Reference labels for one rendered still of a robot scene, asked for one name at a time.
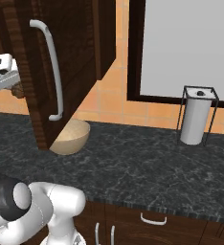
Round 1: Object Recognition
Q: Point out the brown bread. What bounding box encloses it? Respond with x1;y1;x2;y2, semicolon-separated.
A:
11;81;25;100

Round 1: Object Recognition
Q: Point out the white curved door handle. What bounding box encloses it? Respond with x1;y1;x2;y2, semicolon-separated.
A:
29;19;65;122

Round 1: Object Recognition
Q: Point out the dark framed window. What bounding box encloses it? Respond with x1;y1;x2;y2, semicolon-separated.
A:
126;0;224;110

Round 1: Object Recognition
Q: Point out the dark wood base cabinet door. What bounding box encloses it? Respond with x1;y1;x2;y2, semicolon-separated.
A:
73;199;106;245

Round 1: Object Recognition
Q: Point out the dark wood drawer front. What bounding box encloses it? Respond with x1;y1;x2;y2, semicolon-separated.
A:
104;203;222;245

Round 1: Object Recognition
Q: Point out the white base cabinet handle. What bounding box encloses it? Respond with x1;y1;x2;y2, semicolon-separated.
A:
94;222;101;245
110;225;116;245

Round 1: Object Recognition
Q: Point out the white drawer handle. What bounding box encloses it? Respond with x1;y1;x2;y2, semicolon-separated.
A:
139;212;168;227

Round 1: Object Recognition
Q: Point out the black wire towel holder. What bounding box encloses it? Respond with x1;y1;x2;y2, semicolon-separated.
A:
175;84;220;148

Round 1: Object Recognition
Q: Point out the white paper towel roll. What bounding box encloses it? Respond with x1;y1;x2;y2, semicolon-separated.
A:
179;90;213;146

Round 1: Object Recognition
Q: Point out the tan round basket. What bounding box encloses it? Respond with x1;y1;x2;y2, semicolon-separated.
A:
49;119;92;156

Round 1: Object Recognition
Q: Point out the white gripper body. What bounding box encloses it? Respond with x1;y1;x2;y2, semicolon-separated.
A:
0;68;22;93

